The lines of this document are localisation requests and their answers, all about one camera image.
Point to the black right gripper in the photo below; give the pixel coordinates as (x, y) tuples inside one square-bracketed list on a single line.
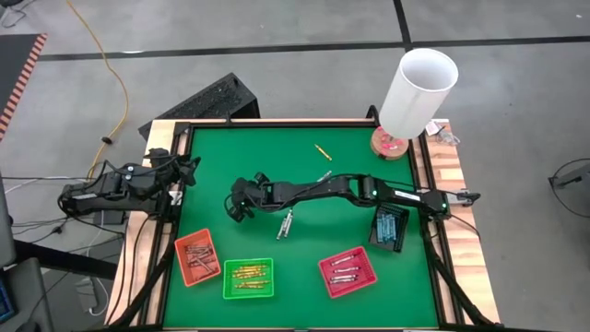
[(249, 193)]

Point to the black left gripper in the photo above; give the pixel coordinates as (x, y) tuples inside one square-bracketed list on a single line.
[(166, 169)]

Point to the orange plastic basket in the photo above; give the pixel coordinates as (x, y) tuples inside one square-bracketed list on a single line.
[(184, 240)]

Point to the yellow crayon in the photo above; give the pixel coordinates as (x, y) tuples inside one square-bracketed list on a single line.
[(250, 286), (251, 276), (249, 270), (323, 152), (253, 266), (252, 273), (255, 282)]

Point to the green plastic basket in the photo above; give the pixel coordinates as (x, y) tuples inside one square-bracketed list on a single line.
[(249, 295)]

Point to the blue crayon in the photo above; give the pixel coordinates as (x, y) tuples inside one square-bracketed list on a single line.
[(395, 227), (389, 227), (382, 228), (379, 228), (385, 228), (392, 227)]

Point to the black plastic basket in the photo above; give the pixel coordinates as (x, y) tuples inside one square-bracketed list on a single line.
[(402, 216)]

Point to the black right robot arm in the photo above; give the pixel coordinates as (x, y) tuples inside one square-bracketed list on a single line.
[(322, 186)]

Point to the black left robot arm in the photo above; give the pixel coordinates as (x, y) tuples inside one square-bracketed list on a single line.
[(92, 198)]

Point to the black power brick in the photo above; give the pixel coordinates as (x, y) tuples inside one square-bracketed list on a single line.
[(113, 219)]

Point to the green table mat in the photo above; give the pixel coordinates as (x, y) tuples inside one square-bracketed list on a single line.
[(299, 313)]

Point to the red plastic basket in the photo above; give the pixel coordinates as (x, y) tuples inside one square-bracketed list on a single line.
[(366, 276)]

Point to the black floor beam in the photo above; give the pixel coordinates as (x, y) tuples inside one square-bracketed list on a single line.
[(64, 260)]

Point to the white lampshade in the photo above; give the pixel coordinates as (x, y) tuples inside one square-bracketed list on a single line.
[(415, 101)]

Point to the pink white packet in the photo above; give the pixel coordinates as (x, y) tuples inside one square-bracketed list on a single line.
[(434, 126)]

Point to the black orange striped mat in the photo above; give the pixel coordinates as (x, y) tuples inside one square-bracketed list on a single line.
[(14, 60)]

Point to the black frame clamp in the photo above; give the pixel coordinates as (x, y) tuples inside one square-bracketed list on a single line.
[(372, 113), (228, 120)]

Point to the grey metal bracket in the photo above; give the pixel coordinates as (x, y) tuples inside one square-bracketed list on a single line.
[(456, 197)]

